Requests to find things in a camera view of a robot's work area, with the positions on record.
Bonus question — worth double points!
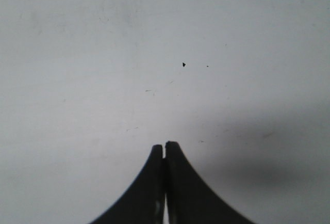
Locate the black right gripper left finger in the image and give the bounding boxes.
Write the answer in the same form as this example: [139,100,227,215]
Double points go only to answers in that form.
[93,145,165,223]

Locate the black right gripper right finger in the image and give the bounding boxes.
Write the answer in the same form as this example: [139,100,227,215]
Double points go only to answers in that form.
[166,141,252,223]

